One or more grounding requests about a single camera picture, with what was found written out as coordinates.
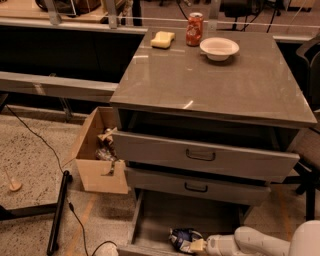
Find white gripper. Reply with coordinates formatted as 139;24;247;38
190;235;238;256

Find blue chip bag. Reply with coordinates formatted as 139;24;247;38
169;228;203;254

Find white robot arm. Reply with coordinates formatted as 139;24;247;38
190;220;320;256

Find bottom grey drawer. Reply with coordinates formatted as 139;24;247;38
117;189;249;256

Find grey drawer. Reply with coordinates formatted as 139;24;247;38
117;189;249;256
112;131;300;182
125;167;271;206

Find middle grey drawer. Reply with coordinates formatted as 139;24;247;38
125;167;271;206

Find top grey drawer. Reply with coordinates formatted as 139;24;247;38
112;131;300;182

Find grey drawer cabinet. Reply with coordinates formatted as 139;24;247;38
109;27;318;201

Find cardboard box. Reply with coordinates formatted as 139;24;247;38
63;107;128;194

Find black chair base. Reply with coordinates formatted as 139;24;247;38
283;159;320;221

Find crumpled wrappers in box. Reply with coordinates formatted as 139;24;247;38
95;128;118;161

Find black table leg base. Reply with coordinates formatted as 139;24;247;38
0;170;73;256

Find white bowl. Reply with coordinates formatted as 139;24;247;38
200;37;239;61

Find yellow sponge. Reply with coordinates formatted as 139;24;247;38
150;31;175;49

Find red soda can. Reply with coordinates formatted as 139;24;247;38
186;12;203;46

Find black floor cable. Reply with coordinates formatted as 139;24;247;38
4;103;118;256

